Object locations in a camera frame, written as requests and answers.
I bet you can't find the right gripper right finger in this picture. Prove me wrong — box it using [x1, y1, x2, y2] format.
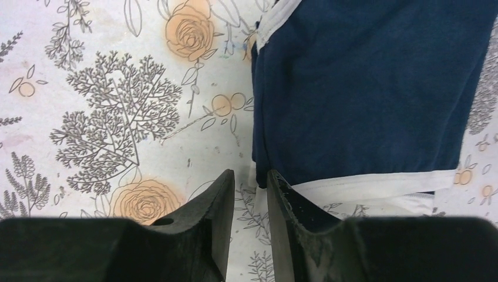
[267, 170, 497, 281]

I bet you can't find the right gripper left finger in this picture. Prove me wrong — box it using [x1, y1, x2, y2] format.
[1, 169, 235, 281]

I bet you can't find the navy blue white-trimmed underwear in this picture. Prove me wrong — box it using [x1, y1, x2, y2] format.
[251, 1, 497, 216]

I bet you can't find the floral patterned table mat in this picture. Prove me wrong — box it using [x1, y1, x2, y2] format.
[1, 1, 497, 281]

